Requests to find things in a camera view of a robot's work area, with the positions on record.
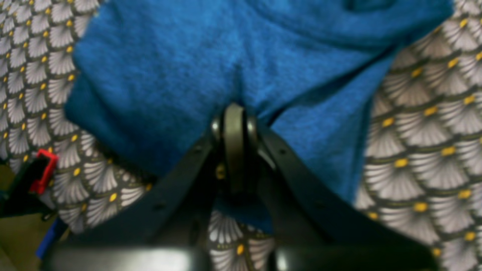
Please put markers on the blue long-sleeve T-shirt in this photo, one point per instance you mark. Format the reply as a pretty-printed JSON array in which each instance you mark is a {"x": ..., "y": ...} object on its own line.
[{"x": 153, "y": 73}]

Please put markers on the fan-patterned tablecloth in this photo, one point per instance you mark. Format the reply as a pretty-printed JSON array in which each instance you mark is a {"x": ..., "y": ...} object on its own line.
[{"x": 423, "y": 169}]

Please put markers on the red black table clamp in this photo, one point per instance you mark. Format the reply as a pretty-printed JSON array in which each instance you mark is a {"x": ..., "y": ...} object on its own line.
[{"x": 23, "y": 196}]

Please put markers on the blue handled clamp left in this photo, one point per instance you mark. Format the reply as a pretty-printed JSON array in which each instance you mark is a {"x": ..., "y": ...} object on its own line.
[{"x": 53, "y": 235}]

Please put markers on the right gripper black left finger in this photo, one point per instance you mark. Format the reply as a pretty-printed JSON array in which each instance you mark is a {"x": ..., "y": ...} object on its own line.
[{"x": 165, "y": 230}]

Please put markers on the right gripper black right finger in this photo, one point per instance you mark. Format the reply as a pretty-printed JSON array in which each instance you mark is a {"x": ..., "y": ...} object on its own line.
[{"x": 315, "y": 229}]

